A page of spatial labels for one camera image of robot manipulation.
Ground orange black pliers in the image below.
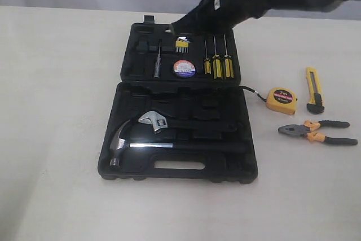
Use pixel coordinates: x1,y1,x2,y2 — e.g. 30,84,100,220
278,120,358,146

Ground yellow utility knife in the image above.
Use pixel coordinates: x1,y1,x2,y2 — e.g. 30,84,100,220
306,67,324,115

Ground black electrical tape roll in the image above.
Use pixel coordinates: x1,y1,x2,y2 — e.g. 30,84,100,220
173,60,196,78

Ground steel claw hammer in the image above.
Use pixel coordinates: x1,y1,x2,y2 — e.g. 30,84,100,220
109,119,248,167

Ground chrome adjustable wrench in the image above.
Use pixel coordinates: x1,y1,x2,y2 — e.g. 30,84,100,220
138,111,237,133

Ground large yellow black screwdriver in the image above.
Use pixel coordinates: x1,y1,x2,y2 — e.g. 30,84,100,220
213,36,223,80

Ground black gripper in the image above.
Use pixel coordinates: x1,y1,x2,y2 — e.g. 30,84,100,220
170,0,271,37

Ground black plastic tool case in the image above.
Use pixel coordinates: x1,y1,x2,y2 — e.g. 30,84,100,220
98,15,258,184

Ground right yellow black screwdriver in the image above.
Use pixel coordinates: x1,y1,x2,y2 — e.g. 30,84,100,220
223,34,234,78

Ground yellow measuring tape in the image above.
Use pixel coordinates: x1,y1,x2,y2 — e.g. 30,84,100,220
240,86,297,116

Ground clear handle tester screwdriver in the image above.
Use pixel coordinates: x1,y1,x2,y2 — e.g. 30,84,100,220
153,40,162,78

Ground small yellow black screwdriver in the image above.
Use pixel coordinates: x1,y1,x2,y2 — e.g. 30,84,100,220
204,39,212,75

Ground yellow hex key set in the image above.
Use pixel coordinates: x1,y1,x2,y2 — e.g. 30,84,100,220
175,36,192,54

